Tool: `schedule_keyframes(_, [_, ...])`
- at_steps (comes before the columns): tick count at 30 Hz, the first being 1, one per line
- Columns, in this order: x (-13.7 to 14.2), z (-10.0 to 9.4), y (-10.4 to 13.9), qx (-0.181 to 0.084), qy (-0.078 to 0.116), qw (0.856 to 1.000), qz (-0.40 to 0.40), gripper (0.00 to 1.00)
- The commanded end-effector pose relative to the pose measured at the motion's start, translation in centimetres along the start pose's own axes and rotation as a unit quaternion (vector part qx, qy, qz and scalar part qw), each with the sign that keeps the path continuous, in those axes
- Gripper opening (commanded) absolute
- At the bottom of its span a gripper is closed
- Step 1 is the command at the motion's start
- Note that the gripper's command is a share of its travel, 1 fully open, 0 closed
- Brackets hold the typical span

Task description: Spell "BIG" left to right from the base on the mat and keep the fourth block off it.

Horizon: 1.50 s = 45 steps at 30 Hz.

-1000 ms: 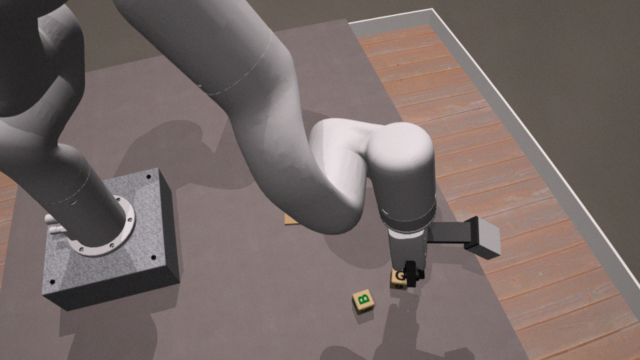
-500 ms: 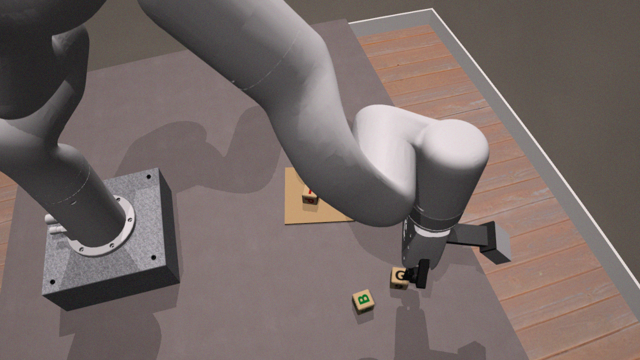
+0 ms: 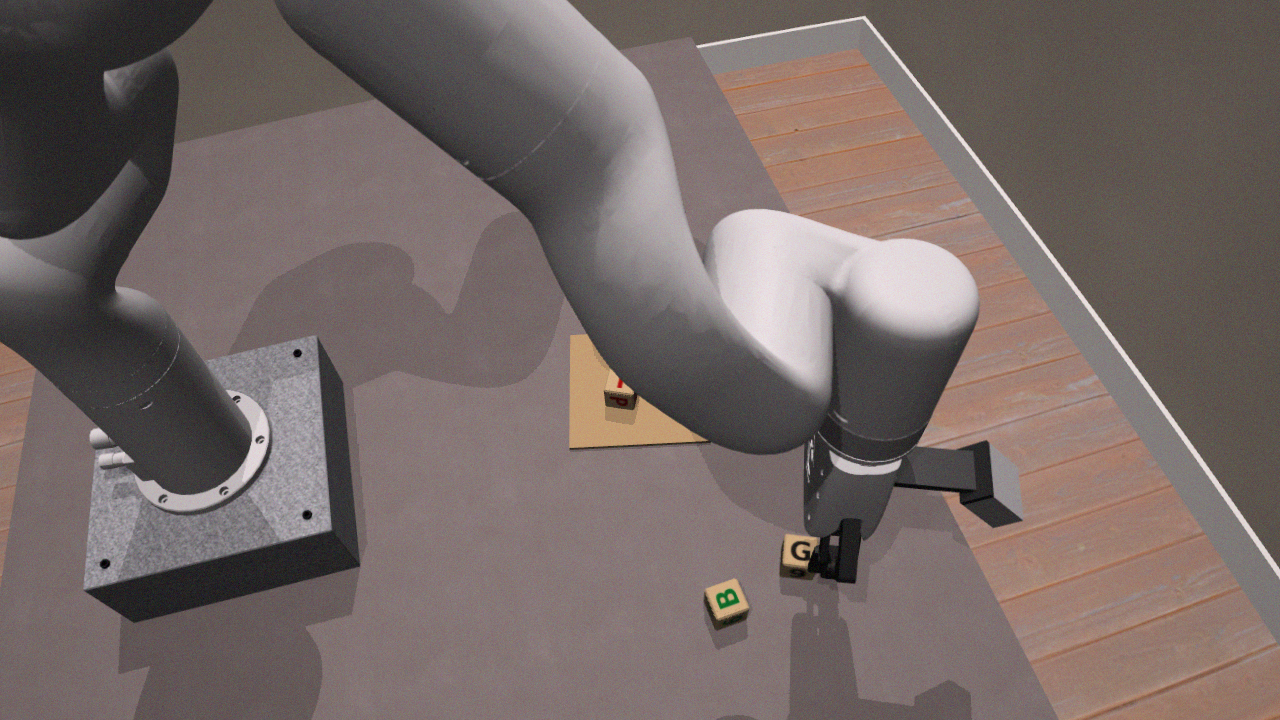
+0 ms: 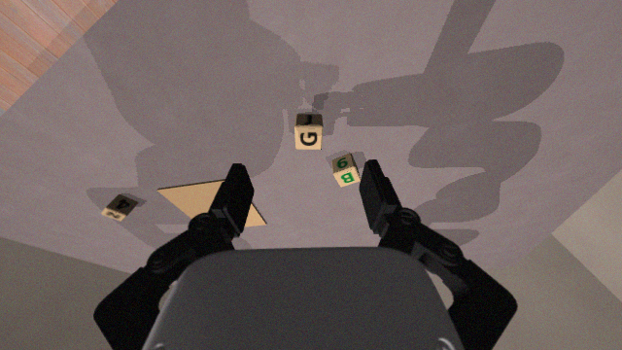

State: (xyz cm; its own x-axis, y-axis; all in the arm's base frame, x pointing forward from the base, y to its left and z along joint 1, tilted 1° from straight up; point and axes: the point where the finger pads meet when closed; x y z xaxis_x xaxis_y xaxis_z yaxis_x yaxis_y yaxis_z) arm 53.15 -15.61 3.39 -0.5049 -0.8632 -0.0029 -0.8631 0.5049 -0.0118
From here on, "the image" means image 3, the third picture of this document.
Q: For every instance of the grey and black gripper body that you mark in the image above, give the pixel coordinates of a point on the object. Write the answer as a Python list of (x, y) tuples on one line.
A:
[(837, 486)]

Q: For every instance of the beige letter block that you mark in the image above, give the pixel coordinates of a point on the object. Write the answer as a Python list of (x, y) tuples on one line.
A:
[(617, 394), (726, 604), (796, 552)]

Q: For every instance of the tan flat mat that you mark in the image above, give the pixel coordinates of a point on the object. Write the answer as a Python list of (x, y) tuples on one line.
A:
[(593, 425)]

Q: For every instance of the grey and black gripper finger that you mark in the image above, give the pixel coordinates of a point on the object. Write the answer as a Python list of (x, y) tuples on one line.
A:
[(844, 570)]

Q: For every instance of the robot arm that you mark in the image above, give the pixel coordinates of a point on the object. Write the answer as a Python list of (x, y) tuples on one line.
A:
[(534, 101)]

